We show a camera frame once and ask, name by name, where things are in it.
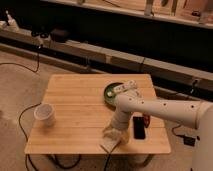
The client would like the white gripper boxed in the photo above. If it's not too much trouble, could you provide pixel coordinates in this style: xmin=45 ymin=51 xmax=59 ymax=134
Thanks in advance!
xmin=102 ymin=122 xmax=129 ymax=144

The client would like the white sponge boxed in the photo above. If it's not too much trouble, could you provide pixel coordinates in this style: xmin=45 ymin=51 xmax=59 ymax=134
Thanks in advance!
xmin=100 ymin=136 xmax=120 ymax=153

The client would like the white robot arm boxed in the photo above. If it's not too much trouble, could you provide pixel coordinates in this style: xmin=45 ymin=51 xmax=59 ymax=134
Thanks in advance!
xmin=103 ymin=90 xmax=213 ymax=171

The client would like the white ceramic cup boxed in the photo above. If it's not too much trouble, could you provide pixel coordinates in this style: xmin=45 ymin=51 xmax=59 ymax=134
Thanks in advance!
xmin=34 ymin=104 xmax=55 ymax=127

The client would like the black phone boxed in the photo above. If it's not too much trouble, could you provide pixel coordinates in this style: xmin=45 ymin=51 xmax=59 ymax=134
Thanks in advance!
xmin=133 ymin=116 xmax=146 ymax=139

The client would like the red oblong object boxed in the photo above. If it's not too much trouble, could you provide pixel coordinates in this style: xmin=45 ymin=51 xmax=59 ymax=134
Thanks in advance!
xmin=143 ymin=114 xmax=150 ymax=128

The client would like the green plate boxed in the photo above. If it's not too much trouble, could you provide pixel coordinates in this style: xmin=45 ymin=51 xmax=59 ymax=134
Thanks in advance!
xmin=103 ymin=82 xmax=121 ymax=107

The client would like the wooden table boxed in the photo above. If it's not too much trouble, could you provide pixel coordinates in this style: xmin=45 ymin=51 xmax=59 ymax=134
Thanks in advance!
xmin=23 ymin=73 xmax=172 ymax=168

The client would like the white remote on plate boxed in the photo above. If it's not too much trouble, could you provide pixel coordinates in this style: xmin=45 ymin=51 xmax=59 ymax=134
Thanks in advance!
xmin=113 ymin=80 xmax=137 ymax=94

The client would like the black power adapter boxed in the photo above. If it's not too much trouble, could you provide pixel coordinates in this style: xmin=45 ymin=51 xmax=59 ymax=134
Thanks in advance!
xmin=183 ymin=136 xmax=195 ymax=146

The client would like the black box on ledge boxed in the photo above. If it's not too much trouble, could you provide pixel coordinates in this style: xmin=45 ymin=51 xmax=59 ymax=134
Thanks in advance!
xmin=50 ymin=29 xmax=69 ymax=43

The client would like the white bottle on ledge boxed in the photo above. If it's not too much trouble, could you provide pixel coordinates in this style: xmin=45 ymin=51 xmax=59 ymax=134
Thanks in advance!
xmin=5 ymin=10 xmax=19 ymax=31

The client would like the black floor cable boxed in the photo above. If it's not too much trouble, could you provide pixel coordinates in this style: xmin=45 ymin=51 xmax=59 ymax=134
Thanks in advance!
xmin=0 ymin=46 xmax=43 ymax=171

